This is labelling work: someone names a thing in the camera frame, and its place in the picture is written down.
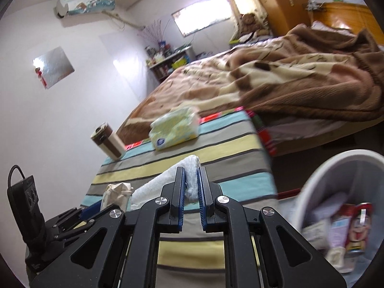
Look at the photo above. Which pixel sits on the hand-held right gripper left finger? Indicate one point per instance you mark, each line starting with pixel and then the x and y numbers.
pixel 181 198

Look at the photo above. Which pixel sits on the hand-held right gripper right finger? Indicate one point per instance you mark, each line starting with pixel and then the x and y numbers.
pixel 202 198

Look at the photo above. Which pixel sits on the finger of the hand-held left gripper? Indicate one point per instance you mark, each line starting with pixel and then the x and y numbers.
pixel 91 208
pixel 69 235

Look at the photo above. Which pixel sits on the white fluffy towel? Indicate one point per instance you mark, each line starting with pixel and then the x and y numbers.
pixel 156 186

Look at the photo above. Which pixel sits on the cream paper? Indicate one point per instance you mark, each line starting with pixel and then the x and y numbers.
pixel 115 193

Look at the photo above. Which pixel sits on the green white cardboard box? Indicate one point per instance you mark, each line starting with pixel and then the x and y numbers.
pixel 315 234

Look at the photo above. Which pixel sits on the purple milk carton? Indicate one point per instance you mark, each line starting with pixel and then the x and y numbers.
pixel 327 207

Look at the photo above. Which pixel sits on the white round waste bin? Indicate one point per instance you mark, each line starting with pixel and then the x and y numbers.
pixel 330 162

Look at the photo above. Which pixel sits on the pink strawberry milk carton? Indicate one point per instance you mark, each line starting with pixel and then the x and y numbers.
pixel 339 229

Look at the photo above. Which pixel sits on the red cartoon drink can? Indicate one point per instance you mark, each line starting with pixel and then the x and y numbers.
pixel 358 231

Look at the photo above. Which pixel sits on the brown white tumbler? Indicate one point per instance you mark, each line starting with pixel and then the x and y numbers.
pixel 109 144

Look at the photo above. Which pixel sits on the green tissue pack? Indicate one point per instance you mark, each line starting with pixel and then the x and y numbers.
pixel 174 129

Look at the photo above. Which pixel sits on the bed mattress with sheet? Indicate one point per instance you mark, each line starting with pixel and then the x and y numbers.
pixel 300 135

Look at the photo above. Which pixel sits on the cluttered side shelf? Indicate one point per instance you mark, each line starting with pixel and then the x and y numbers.
pixel 168 63

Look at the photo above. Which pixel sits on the red knot ornament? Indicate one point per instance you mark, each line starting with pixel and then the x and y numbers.
pixel 39 72

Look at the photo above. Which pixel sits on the brown cream blanket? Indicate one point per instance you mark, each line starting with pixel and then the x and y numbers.
pixel 300 81

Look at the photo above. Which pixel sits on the dried branch decoration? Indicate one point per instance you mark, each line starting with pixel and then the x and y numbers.
pixel 153 33

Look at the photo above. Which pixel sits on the brown teddy bear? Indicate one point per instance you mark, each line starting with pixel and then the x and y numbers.
pixel 249 22

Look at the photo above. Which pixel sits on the window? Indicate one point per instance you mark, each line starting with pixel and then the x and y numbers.
pixel 201 15

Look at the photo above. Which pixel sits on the wrapped air conditioner pipe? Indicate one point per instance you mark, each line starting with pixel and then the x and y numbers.
pixel 126 22

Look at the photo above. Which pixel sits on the wooden wardrobe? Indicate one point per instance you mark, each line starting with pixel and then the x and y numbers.
pixel 276 0

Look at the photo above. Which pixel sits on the power strip with plugs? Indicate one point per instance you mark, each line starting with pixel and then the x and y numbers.
pixel 313 6

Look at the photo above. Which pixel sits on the wooden bed headboard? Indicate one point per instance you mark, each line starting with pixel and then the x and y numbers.
pixel 345 15

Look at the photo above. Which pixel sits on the silver foil wall sheet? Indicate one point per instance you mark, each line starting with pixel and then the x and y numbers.
pixel 54 66

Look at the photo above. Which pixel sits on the wall air conditioner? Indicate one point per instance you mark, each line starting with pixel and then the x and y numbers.
pixel 87 6

